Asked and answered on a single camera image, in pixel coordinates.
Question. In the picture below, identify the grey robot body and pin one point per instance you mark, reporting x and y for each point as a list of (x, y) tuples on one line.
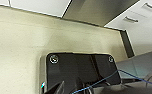
[(142, 66)]

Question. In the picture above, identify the white three-drawer stack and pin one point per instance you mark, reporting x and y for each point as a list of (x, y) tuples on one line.
[(142, 26)]

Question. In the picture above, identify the white two-door base cabinet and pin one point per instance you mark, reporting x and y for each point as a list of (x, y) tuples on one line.
[(32, 5)]

